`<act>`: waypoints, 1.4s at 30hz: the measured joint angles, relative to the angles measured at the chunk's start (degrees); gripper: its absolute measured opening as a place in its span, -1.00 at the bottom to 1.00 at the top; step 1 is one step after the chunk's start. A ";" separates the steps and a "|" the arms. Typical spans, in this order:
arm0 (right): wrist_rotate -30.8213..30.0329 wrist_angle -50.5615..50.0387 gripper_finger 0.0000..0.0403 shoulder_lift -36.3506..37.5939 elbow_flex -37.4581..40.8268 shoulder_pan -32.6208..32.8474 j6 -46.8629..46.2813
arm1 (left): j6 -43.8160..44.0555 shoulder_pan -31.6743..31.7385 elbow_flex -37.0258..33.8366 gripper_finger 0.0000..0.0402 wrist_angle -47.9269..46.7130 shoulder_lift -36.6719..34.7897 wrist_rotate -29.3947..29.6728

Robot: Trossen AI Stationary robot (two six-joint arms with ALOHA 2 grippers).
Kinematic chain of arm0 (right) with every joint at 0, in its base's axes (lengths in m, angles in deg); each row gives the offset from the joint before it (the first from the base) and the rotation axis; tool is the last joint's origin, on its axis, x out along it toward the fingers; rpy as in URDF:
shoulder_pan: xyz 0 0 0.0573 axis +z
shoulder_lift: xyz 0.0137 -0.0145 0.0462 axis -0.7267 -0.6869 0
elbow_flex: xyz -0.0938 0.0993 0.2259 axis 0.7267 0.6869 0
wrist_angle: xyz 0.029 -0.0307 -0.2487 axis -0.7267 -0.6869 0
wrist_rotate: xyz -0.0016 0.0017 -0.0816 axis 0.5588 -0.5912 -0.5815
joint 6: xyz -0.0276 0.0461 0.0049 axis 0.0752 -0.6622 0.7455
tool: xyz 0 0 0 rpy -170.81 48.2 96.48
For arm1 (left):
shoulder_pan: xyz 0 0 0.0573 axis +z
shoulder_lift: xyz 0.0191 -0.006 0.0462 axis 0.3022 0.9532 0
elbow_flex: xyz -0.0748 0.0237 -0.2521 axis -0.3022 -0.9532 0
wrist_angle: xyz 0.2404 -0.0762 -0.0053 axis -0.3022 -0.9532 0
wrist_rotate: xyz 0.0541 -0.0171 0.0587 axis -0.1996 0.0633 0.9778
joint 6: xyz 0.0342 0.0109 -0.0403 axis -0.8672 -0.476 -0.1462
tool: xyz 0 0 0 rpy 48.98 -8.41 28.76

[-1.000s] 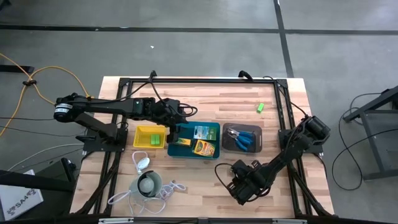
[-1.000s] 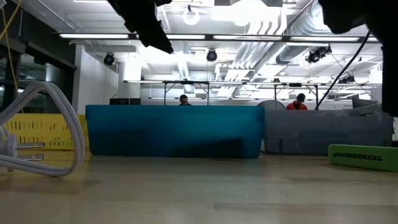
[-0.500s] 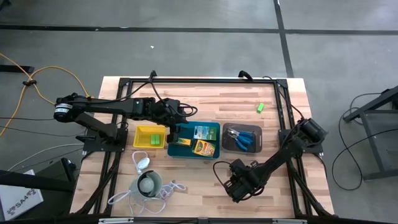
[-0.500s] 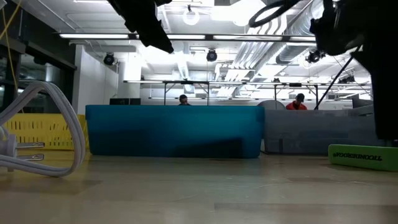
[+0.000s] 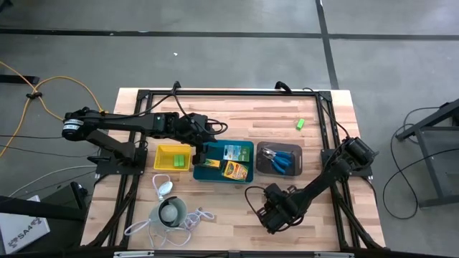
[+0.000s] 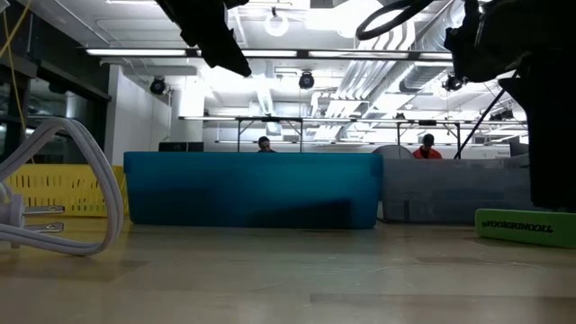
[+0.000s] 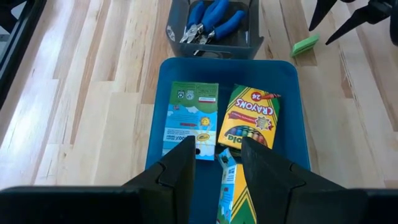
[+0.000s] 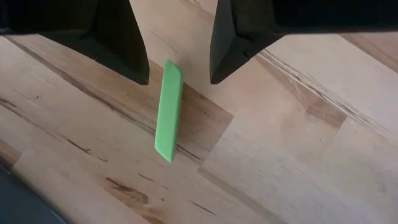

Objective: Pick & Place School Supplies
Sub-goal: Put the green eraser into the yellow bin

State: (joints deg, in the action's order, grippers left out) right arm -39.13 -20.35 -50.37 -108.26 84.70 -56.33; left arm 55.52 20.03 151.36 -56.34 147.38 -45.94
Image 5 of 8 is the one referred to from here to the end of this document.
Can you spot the yellow plastic basket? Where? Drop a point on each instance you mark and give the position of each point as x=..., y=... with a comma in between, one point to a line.
x=163, y=157

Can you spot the teal plastic bin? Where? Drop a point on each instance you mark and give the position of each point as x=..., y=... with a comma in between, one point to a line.
x=215, y=175

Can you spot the black aluminium frame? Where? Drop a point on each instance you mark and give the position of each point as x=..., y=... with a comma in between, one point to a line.
x=233, y=92

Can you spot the black frame clamp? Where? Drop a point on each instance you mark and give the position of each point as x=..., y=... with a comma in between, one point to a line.
x=175, y=85
x=283, y=86

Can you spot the silver rail bracket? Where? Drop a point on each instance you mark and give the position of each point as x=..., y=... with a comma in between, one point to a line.
x=333, y=255
x=133, y=254

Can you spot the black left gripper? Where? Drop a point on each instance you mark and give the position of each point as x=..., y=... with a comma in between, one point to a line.
x=191, y=128

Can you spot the white cardboard box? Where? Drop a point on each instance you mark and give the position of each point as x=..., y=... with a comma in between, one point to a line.
x=21, y=233

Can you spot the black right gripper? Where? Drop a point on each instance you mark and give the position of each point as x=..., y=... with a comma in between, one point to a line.
x=281, y=208

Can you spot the green yellow crayon box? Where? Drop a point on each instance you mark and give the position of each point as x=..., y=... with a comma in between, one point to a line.
x=212, y=163
x=235, y=171

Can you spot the black metal table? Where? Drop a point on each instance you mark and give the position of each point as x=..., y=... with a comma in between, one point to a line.
x=430, y=120

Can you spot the black equipment stand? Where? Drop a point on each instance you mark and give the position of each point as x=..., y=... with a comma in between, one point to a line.
x=36, y=209

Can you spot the carded pencil pack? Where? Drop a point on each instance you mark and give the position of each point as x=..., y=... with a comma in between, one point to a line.
x=236, y=153

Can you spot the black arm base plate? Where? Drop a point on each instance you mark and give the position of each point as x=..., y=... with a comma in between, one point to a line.
x=107, y=166
x=364, y=172

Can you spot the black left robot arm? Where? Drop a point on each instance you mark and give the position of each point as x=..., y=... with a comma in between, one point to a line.
x=118, y=122

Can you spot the dark grey plastic tray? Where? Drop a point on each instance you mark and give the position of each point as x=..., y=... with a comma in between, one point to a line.
x=263, y=169

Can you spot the grey lamp with bulb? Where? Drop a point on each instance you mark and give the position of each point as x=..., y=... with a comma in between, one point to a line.
x=168, y=213

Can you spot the black floor stand foot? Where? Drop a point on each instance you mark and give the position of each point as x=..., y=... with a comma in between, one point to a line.
x=18, y=79

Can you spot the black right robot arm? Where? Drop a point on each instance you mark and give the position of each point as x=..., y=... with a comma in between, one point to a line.
x=322, y=179

